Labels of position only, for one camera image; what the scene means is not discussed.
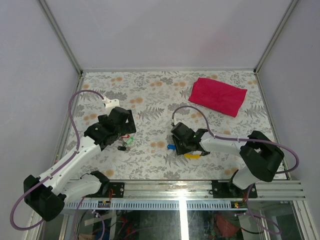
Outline blue key tag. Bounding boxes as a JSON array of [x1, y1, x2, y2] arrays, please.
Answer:
[[167, 144, 176, 150]]

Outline metal key organiser with rings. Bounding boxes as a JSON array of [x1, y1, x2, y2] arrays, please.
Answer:
[[183, 151, 210, 160]]

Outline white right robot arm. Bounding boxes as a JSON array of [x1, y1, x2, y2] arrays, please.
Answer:
[[171, 122, 285, 198]]

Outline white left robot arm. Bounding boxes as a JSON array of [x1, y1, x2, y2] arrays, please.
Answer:
[[23, 106, 137, 222]]

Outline silver loose keys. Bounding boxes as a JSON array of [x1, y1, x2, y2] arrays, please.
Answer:
[[120, 140, 134, 151]]

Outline pink folded cloth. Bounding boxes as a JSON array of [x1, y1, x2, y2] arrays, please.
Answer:
[[188, 77, 248, 118]]

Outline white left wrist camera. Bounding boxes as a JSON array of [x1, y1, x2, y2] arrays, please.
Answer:
[[102, 97, 120, 109]]

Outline aluminium mounting rail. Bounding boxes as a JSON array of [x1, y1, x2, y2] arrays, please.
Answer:
[[62, 179, 306, 200]]

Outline white slotted cable duct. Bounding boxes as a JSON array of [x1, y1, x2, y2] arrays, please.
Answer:
[[64, 199, 247, 211]]

